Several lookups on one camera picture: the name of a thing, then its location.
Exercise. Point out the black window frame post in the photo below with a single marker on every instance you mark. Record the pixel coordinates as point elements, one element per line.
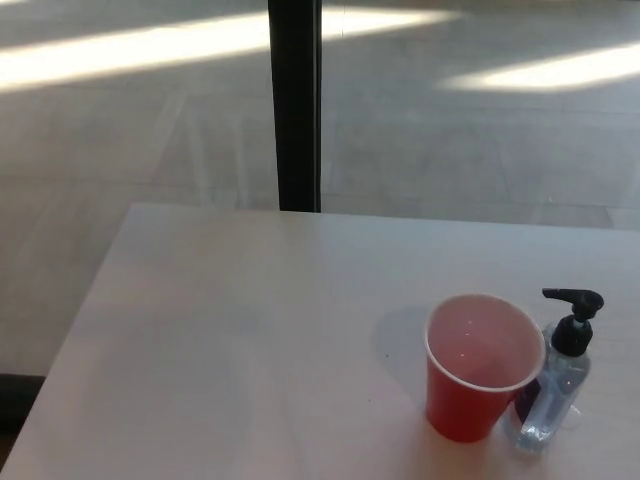
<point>296,100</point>

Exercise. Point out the clear hand soap pump bottle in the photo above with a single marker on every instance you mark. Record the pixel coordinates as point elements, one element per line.
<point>570,332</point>

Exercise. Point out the red plastic cup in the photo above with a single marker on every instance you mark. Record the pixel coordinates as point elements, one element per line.
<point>452,400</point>

